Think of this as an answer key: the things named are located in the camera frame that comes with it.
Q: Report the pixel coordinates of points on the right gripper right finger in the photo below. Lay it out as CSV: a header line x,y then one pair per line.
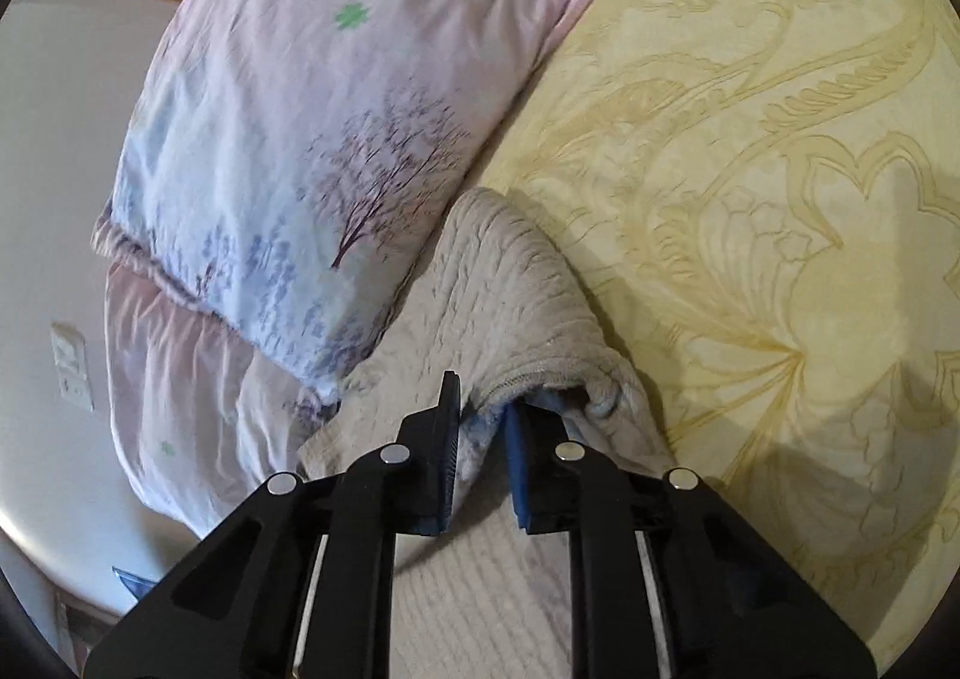
x,y
667,580

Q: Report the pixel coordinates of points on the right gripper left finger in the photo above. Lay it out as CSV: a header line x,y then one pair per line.
x,y
297,581

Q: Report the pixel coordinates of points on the beige cable-knit sweater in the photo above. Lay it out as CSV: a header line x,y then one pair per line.
x,y
495,303

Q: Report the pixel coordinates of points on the yellow patterned bedspread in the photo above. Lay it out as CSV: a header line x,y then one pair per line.
x,y
761,199

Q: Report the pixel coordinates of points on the right floral pillow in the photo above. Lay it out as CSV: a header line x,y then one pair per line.
x,y
285,164

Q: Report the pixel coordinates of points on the wall power outlet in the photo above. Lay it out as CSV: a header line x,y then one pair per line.
x,y
71,366

